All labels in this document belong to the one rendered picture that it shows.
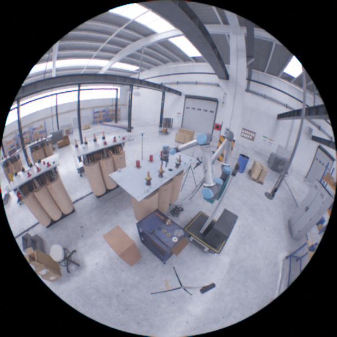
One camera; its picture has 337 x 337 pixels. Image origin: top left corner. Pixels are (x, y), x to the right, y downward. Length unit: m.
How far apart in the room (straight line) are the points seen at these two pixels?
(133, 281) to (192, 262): 1.18
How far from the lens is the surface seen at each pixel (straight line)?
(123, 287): 2.41
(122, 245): 1.55
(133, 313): 2.47
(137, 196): 1.38
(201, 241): 2.32
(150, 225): 1.69
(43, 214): 3.35
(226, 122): 6.31
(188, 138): 7.94
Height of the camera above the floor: 2.34
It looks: 30 degrees down
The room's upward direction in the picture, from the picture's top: 6 degrees clockwise
